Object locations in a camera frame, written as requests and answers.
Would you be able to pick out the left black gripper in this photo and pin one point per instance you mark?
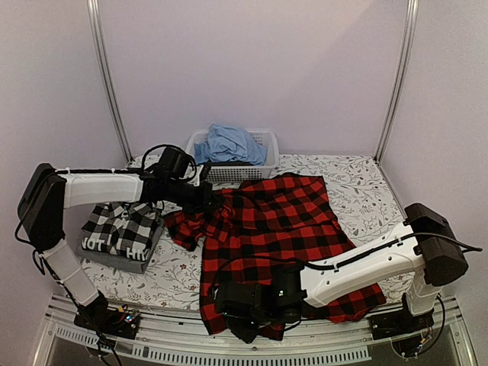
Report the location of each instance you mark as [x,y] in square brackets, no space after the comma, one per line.
[203,204]

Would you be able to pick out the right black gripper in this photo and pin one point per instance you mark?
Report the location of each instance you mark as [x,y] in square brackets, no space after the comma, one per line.
[245,335]

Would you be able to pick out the red black plaid shirt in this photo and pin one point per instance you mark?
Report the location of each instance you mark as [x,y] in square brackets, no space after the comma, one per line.
[259,224]

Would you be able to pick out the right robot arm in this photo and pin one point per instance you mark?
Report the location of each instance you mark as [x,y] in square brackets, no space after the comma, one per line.
[423,244]

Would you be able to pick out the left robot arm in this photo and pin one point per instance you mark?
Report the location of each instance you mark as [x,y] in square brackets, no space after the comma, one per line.
[52,192]

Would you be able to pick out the blue shirt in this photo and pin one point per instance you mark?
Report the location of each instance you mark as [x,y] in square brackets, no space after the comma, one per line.
[229,144]

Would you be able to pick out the folded black white plaid shirt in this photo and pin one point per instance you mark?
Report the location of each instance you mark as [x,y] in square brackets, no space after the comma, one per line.
[122,229]

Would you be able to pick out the white plastic basket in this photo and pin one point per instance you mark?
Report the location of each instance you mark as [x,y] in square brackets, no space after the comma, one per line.
[239,171]

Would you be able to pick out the folded grey shirt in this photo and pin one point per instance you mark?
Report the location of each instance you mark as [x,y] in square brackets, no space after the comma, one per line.
[118,262]

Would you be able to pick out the floral tablecloth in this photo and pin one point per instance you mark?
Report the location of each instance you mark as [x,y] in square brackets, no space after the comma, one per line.
[358,194]

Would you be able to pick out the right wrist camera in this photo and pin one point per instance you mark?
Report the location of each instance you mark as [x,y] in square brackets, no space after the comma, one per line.
[238,299]

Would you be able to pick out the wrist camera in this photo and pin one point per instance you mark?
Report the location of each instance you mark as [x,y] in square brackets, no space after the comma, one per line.
[175,164]
[238,299]

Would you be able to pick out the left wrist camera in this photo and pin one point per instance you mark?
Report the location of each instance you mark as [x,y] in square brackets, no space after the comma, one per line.
[175,164]

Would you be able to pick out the aluminium front rail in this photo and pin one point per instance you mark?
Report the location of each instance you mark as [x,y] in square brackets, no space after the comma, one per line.
[173,337]

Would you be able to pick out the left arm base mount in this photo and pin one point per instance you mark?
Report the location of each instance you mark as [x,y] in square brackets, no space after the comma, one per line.
[120,321]

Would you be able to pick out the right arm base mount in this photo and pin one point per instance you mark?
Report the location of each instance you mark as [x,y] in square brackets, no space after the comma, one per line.
[413,331]

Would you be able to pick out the left aluminium post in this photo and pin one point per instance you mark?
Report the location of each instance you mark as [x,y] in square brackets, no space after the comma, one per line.
[94,16]

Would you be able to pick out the aluminium post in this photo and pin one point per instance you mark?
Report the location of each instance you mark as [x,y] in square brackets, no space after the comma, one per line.
[94,16]
[409,31]

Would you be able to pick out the right aluminium post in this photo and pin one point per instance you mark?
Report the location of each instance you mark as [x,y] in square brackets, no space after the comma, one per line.
[409,31]

